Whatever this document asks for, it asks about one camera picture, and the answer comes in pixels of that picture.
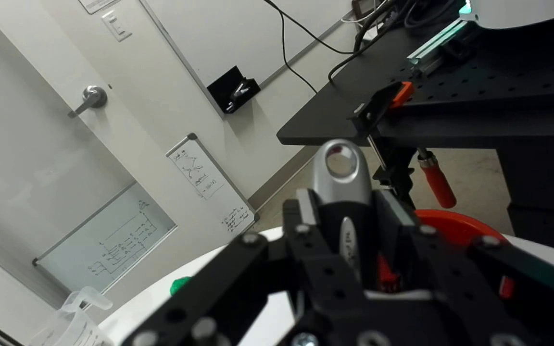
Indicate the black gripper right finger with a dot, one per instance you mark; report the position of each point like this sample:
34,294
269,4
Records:
471,294

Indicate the black perforated breadboard table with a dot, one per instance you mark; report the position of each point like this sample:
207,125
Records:
482,96

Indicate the white wall sign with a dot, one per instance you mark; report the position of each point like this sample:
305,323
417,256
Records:
97,4

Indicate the black wall-mounted holder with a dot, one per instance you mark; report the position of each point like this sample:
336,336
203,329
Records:
226,86

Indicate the paper sheet with diagrams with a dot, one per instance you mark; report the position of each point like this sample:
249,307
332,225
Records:
201,173

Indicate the black orange clamp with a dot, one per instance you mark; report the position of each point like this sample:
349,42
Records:
380,108

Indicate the small white wall label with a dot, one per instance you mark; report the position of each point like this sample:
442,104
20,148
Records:
117,25

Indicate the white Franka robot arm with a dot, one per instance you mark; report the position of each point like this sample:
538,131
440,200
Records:
528,11

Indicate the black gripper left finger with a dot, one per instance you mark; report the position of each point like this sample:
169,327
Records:
251,281

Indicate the frosted glass door panel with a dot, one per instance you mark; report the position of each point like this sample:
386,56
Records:
111,242

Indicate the aluminium rail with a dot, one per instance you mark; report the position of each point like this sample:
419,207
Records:
438,44

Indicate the white door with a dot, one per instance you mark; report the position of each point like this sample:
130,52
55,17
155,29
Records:
34,159

